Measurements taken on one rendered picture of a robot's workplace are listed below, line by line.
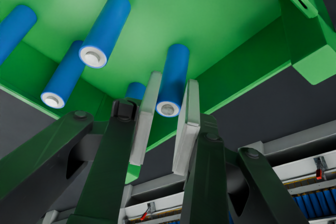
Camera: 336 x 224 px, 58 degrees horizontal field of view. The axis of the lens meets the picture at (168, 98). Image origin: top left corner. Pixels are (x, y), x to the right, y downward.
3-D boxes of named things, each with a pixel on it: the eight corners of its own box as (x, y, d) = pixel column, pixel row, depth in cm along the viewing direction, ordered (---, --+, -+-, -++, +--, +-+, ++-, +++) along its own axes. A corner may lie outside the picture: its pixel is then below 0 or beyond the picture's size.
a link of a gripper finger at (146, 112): (141, 167, 15) (127, 164, 15) (154, 111, 22) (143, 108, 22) (153, 115, 14) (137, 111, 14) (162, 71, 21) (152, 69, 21)
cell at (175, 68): (194, 52, 25) (186, 112, 21) (179, 64, 26) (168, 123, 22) (177, 39, 24) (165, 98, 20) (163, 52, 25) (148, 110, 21)
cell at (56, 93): (96, 48, 26) (68, 103, 22) (86, 60, 27) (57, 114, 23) (77, 36, 25) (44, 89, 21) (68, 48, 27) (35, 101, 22)
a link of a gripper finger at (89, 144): (124, 173, 13) (57, 158, 13) (139, 122, 18) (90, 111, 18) (130, 144, 13) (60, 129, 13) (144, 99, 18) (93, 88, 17)
